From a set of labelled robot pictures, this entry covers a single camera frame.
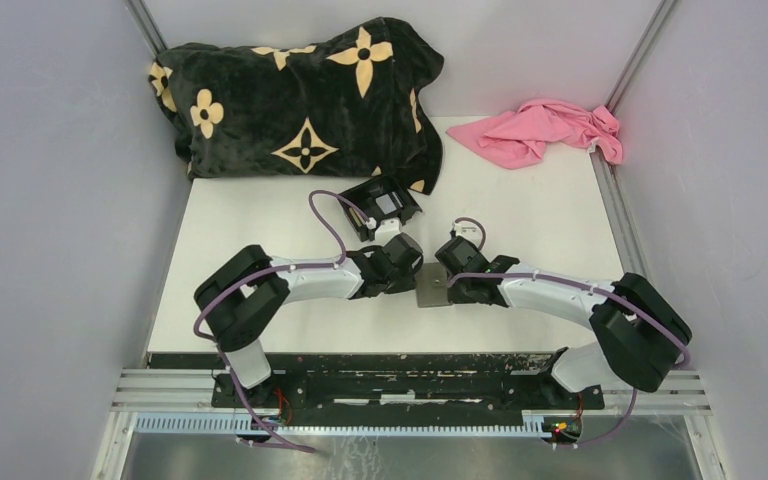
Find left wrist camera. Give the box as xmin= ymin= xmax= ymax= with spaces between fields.
xmin=373 ymin=218 xmax=402 ymax=245

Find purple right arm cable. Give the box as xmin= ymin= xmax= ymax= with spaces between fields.
xmin=446 ymin=217 xmax=691 ymax=450

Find grey leather card holder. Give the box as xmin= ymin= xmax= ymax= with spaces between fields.
xmin=415 ymin=262 xmax=451 ymax=308

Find slotted grey cable duct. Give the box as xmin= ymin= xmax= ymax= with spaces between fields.
xmin=134 ymin=413 xmax=551 ymax=439

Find black plastic card box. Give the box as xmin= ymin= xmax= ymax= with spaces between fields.
xmin=339 ymin=175 xmax=422 ymax=245

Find black floral plush blanket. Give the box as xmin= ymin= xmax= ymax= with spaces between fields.
xmin=147 ymin=17 xmax=444 ymax=195

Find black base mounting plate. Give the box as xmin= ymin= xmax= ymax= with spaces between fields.
xmin=146 ymin=351 xmax=673 ymax=429

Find pink cloth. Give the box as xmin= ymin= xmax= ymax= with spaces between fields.
xmin=447 ymin=99 xmax=625 ymax=170

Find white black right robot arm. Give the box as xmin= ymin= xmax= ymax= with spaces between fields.
xmin=435 ymin=236 xmax=692 ymax=408

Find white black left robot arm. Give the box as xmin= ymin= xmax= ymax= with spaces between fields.
xmin=193 ymin=233 xmax=423 ymax=407

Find stack of cards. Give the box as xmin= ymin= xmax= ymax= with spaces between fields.
xmin=348 ymin=193 xmax=403 ymax=226

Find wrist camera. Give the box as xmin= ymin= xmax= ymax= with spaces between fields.
xmin=373 ymin=218 xmax=402 ymax=245
xmin=451 ymin=222 xmax=483 ymax=245

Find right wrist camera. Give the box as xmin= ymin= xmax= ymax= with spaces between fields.
xmin=451 ymin=222 xmax=483 ymax=245

